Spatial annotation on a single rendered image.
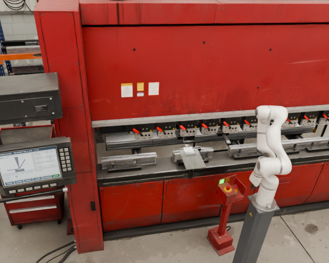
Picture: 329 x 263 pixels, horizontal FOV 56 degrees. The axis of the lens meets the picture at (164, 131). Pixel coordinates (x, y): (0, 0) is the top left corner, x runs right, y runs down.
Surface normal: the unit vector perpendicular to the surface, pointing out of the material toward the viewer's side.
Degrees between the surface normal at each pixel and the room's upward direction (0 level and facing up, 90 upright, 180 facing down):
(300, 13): 90
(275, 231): 0
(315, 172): 90
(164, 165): 0
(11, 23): 90
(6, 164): 90
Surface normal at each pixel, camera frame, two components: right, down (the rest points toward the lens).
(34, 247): 0.04, -0.83
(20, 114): 0.30, 0.55
